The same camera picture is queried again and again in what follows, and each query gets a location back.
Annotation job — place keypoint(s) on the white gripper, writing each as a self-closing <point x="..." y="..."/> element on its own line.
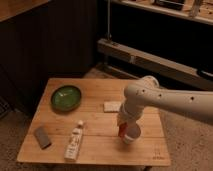
<point x="128" y="115"/>

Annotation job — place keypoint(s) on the red pepper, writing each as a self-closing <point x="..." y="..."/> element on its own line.
<point x="122" y="130"/>

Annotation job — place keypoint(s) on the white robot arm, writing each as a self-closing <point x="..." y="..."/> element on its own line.
<point x="145" y="92"/>

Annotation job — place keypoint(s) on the green ceramic plate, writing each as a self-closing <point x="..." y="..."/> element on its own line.
<point x="66" y="98"/>

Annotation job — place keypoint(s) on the beige sponge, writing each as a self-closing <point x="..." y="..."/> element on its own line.
<point x="112" y="106"/>

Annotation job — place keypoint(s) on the wooden table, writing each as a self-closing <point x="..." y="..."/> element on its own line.
<point x="100" y="145"/>

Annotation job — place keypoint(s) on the white tube with cap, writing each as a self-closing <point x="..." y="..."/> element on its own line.
<point x="74" y="143"/>

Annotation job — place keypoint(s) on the metal pole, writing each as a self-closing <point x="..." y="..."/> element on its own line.
<point x="108" y="19"/>

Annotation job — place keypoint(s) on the wooden shelf rail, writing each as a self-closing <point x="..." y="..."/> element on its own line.
<point x="149" y="61"/>

